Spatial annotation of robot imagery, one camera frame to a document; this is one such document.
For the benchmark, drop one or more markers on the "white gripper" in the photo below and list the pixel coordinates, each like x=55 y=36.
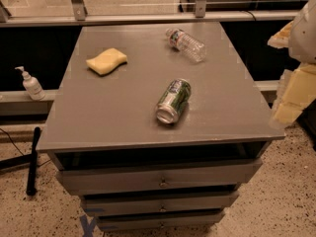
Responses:
x=304 y=37

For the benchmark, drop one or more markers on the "clear plastic water bottle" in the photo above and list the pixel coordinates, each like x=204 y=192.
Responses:
x=192 y=48

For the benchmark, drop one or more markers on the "white pump dispenser bottle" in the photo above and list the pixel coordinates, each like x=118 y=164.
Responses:
x=32 y=85

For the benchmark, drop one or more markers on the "green aluminium soda can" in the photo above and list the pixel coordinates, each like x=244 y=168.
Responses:
x=173 y=102

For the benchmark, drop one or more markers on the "grey drawer cabinet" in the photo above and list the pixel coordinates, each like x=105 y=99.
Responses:
x=109 y=122

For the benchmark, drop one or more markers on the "top grey drawer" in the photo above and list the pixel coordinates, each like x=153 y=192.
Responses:
x=123 y=180

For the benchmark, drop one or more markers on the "grey drawer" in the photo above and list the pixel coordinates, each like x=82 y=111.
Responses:
x=159 y=219
x=123 y=180
x=163 y=203

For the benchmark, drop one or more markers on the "yellow sponge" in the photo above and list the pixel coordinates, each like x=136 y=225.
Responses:
x=107 y=61

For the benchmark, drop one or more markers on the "middle grey drawer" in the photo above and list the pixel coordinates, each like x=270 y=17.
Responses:
x=163 y=203

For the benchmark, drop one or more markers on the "bottom grey drawer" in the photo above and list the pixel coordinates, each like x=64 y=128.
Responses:
x=159 y=219

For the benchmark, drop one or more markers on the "black stand leg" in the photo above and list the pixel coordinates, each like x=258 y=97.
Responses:
x=30 y=159

